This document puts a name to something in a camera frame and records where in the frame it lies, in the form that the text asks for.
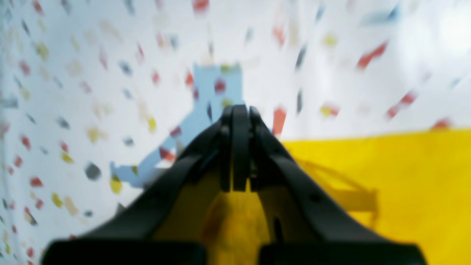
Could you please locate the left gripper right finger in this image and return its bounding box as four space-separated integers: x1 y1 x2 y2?
241 105 426 265

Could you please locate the terrazzo patterned tablecloth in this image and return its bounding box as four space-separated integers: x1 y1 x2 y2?
1 0 470 265

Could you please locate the yellow T-shirt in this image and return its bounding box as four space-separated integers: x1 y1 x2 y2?
152 130 470 265

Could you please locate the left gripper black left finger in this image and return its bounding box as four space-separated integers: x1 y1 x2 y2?
40 105 240 265

